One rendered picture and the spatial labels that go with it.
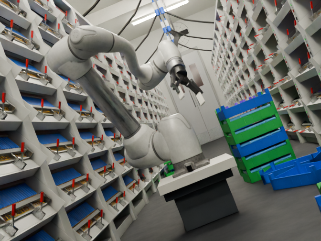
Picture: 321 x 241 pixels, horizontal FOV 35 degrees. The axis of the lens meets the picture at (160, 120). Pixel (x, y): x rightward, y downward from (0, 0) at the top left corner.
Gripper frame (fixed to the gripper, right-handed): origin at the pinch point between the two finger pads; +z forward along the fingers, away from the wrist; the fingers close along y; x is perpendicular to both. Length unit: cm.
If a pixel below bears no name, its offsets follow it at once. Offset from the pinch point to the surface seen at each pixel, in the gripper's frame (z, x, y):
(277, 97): -112, 53, 206
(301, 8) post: -25, -55, 44
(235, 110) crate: -19, 13, 55
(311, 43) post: -10, -47, 51
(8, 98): 4, 21, -85
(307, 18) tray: -20, -54, 47
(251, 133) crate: -6, 17, 63
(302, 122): -52, 30, 168
